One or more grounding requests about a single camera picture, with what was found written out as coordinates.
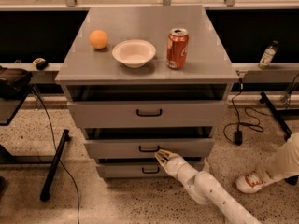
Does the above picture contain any grey drawer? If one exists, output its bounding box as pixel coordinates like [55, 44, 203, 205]
[84, 127, 214, 159]
[95, 158, 206, 179]
[68, 85, 227, 128]

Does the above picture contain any grey top drawer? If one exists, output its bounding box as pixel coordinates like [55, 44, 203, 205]
[68, 85, 227, 128]

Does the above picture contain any black floor cable left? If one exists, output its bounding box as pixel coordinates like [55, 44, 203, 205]
[32, 86, 81, 224]

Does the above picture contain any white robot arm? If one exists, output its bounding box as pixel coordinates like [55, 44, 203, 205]
[155, 149, 262, 224]

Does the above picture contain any clear plastic bottle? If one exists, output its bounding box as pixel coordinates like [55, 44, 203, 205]
[258, 40, 278, 69]

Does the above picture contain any black stand leg right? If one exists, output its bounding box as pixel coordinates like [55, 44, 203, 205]
[260, 92, 299, 140]

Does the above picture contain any grey drawer cabinet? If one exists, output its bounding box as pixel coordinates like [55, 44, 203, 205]
[56, 6, 238, 169]

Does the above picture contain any black bag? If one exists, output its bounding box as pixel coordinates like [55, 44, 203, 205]
[0, 66, 33, 99]

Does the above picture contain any white red sneaker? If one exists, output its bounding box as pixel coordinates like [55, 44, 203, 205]
[235, 171, 265, 194]

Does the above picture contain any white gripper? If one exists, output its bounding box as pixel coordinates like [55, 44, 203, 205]
[155, 149, 191, 180]

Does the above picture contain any white paper bowl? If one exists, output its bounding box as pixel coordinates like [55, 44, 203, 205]
[112, 39, 156, 68]

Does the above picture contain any black table stand left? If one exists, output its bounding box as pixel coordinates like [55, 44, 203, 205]
[0, 85, 70, 202]

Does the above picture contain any orange fruit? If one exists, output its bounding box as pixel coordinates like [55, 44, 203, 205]
[89, 30, 108, 49]

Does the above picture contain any grey bottom drawer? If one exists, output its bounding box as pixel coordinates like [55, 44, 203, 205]
[95, 158, 206, 179]

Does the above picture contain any red soda can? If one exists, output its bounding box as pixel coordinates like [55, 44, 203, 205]
[166, 28, 189, 69]

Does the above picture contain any yellow tape measure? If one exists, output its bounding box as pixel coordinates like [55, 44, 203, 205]
[33, 58, 49, 70]

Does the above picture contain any beige trouser leg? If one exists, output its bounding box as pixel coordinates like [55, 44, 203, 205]
[256, 133, 299, 184]

